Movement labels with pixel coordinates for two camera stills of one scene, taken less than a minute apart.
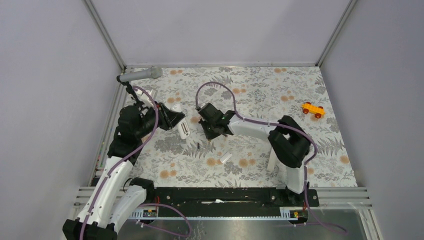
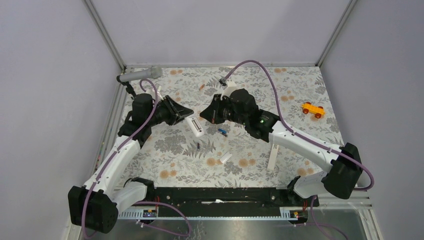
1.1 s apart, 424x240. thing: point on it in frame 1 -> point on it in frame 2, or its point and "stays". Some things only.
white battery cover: [226, 157] stays
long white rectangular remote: [272, 160] stays
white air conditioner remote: [182, 124] -> [196, 126]
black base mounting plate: [232, 197] stays
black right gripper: [208, 135] -> [212, 113]
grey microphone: [154, 72] stays
